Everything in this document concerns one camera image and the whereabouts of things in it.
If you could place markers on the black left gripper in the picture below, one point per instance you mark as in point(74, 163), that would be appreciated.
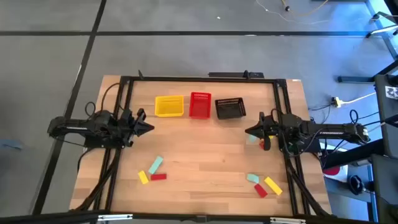
point(129, 129)

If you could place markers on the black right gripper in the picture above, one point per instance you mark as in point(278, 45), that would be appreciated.
point(271, 131)

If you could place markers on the red block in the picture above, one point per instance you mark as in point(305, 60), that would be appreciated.
point(261, 190)
point(261, 144)
point(158, 176)

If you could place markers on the long teal block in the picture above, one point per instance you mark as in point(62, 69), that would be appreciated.
point(155, 165)

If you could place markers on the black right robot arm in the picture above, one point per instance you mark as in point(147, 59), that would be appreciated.
point(326, 132)

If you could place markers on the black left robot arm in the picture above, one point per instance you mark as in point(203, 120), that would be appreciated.
point(77, 127)

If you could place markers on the short teal block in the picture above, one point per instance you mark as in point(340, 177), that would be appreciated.
point(252, 139)
point(252, 178)

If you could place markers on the black plastic basket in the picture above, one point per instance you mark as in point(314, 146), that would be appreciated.
point(230, 109)

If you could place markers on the yellow plastic basket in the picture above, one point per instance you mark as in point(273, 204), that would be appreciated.
point(169, 106)

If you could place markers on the long yellow block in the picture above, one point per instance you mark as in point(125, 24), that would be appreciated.
point(273, 185)

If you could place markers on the red plastic basket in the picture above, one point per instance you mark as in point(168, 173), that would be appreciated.
point(200, 105)

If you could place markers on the yellow white power strip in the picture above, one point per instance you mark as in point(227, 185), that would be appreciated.
point(335, 102)

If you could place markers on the red round object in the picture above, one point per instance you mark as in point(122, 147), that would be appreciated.
point(331, 171)

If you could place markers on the metal floor stand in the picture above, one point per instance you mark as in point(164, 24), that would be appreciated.
point(354, 79)

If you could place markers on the black headphones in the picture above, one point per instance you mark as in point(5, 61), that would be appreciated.
point(354, 185)

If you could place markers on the black equipment cart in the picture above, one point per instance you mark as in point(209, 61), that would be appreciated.
point(385, 124)

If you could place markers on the black white tag marker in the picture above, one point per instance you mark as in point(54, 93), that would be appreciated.
point(391, 92)

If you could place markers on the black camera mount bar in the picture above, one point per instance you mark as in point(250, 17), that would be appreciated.
point(230, 75)

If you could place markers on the black aluminium table frame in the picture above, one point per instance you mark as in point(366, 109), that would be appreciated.
point(202, 79)

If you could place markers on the silver metal bracket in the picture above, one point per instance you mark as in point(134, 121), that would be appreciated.
point(287, 220)
point(115, 217)

